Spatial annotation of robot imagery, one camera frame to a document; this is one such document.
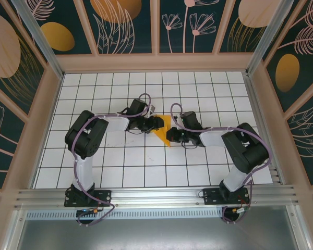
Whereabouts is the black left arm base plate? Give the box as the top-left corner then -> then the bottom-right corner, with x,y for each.
64,189 -> 112,208

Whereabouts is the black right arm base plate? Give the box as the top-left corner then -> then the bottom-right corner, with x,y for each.
203,187 -> 250,206

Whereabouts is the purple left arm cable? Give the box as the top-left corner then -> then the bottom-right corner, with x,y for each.
71,93 -> 153,227

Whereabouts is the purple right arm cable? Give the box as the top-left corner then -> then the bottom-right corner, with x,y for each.
171,103 -> 273,224

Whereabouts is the aluminium table side rail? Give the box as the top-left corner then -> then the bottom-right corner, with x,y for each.
244,72 -> 282,185

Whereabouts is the aluminium frame post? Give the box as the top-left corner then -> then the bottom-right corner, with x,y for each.
246,0 -> 296,76
10,0 -> 65,79

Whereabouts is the aluminium mounting rail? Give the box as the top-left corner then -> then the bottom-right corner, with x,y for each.
14,184 -> 299,209

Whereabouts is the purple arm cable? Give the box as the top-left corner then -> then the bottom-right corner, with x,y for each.
171,103 -> 273,224
71,93 -> 153,227

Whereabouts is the orange cloth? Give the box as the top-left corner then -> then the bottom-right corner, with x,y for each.
152,114 -> 174,148

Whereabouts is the grey metal sheet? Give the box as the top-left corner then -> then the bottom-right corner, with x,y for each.
14,205 -> 305,250

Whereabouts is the slotted grey cable duct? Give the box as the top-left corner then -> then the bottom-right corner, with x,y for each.
25,210 -> 225,220

